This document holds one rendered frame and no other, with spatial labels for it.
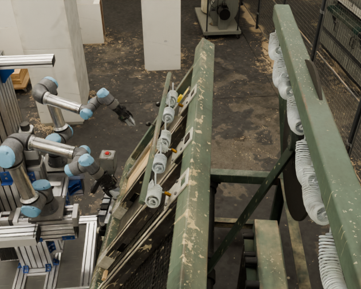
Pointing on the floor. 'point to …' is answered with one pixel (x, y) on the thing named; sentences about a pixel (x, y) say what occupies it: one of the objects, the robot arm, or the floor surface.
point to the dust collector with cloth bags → (219, 17)
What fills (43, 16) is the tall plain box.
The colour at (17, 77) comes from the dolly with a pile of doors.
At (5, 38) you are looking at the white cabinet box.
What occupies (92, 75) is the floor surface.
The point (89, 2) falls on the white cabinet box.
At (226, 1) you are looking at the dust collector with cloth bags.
